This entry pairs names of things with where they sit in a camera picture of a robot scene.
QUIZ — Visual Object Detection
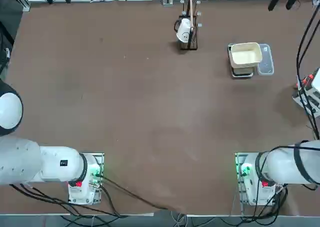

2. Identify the silver digital kitchen scale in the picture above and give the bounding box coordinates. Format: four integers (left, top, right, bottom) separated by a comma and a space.
227, 43, 254, 80

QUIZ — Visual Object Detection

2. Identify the cream rectangular container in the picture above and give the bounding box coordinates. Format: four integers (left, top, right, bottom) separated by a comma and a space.
229, 42, 263, 69

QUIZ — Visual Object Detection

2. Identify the clear plastic container lid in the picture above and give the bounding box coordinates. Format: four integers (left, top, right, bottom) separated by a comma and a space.
256, 43, 275, 76

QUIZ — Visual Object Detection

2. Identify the black wire cup rack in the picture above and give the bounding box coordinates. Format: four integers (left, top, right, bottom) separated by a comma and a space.
178, 0, 203, 51

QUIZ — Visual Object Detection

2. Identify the white mug black handle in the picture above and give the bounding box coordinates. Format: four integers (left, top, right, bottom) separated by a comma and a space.
173, 18, 195, 43

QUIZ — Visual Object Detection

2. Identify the black left base cable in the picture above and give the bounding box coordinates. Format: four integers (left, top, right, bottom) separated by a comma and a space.
9, 174, 173, 219

